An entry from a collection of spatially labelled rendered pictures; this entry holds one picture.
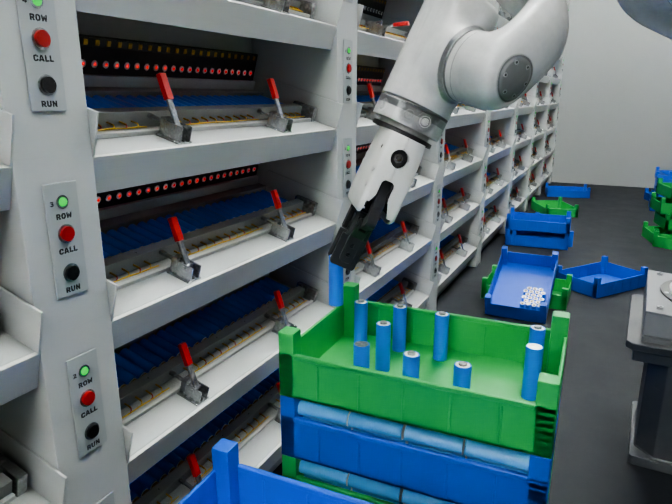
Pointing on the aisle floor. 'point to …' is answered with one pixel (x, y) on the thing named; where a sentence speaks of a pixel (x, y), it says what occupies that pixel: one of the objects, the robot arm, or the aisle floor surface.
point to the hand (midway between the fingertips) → (346, 248)
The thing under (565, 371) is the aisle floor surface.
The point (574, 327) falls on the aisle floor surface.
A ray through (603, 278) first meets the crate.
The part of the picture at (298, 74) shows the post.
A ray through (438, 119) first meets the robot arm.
